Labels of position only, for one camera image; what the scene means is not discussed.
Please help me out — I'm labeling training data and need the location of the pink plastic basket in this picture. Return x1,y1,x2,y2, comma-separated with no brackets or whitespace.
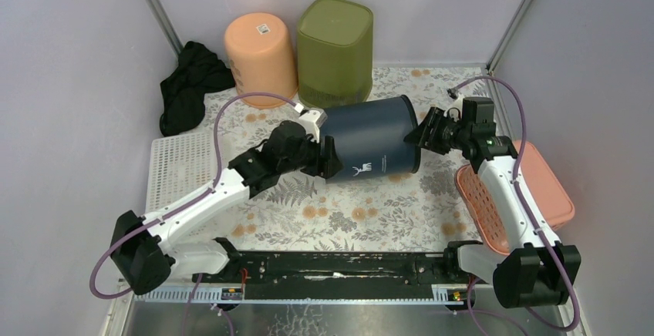
455,143,575,255

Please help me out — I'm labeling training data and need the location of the orange round bucket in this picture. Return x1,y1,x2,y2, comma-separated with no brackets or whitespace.
224,12,298,109

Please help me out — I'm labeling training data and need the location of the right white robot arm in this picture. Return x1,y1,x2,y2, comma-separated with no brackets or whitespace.
405,97,581,308

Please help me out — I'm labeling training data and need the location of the floral table mat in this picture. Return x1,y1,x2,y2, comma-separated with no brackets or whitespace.
183,67,487,252

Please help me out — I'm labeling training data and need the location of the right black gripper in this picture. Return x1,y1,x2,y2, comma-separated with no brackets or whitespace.
403,107,470,156

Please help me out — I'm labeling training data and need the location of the green mesh waste bin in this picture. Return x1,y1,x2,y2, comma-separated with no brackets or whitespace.
296,0,374,109

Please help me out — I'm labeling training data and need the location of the white plastic basket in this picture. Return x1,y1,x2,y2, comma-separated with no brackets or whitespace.
145,131,220,222

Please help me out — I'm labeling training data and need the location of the black cloth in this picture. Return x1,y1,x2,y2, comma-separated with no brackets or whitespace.
159,41,235,136

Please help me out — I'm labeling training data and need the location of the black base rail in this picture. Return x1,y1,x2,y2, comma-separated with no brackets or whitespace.
200,251,469,302

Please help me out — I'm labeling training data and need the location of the dark blue round bin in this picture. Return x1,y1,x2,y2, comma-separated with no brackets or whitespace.
320,95,421,183

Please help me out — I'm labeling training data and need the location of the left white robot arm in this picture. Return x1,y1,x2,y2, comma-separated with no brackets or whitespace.
110,107,342,295

